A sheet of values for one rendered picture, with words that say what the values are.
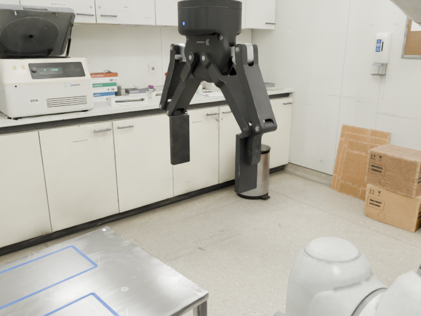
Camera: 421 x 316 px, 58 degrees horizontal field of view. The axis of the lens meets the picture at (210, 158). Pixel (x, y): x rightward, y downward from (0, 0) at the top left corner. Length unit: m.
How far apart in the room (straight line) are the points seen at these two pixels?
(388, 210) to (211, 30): 2.92
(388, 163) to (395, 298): 2.48
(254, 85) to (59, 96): 2.35
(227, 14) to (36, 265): 0.83
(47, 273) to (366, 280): 0.72
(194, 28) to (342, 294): 0.53
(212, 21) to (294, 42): 3.67
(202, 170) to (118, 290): 2.57
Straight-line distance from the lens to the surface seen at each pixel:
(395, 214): 3.25
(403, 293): 0.71
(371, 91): 3.63
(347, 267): 0.76
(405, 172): 3.10
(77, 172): 2.83
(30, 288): 1.00
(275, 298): 2.26
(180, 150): 0.54
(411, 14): 0.78
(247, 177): 0.44
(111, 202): 3.01
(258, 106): 0.40
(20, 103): 2.65
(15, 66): 2.68
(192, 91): 0.51
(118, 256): 1.05
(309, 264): 0.77
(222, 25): 0.43
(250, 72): 0.41
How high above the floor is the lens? 1.35
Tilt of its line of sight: 17 degrees down
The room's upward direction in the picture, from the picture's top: straight up
